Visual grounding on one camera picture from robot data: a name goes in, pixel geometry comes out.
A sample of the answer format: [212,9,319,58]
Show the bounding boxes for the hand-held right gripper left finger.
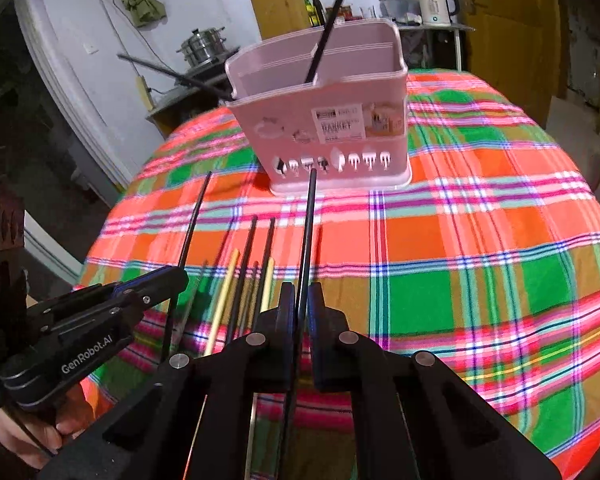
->
[37,281,298,480]

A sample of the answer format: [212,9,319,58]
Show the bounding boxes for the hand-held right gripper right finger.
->
[307,281,563,480]

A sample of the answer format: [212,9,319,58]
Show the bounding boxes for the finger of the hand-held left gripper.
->
[115,266,190,310]
[87,290,148,334]

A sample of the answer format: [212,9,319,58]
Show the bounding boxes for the wooden chopstick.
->
[203,248,241,357]
[260,257,276,314]

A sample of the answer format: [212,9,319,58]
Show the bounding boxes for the black chopstick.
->
[160,171,213,361]
[280,167,318,480]
[237,260,260,326]
[116,52,236,101]
[251,217,277,332]
[304,0,361,84]
[224,215,258,347]

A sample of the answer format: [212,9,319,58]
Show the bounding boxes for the pink plastic utensil basket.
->
[224,18,412,196]

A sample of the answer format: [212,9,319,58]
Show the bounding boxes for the person's left hand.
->
[0,390,89,469]

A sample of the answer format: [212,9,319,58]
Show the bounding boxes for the thin grey chopstick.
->
[175,260,209,348]

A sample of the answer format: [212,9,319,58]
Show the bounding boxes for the plaid tablecloth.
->
[75,67,600,480]

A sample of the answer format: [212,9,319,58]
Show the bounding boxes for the white door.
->
[12,0,191,196]

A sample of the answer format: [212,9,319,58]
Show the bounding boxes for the steel steamer pot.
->
[176,26,241,67]

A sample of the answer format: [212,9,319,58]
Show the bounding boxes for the wooden cutting board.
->
[247,0,313,41]

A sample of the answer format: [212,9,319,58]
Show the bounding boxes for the white plastic container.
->
[380,0,421,23]

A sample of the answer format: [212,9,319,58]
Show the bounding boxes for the white electric kettle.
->
[414,0,461,27]

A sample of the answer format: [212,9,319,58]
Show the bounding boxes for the yellow wooden door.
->
[452,0,563,106]

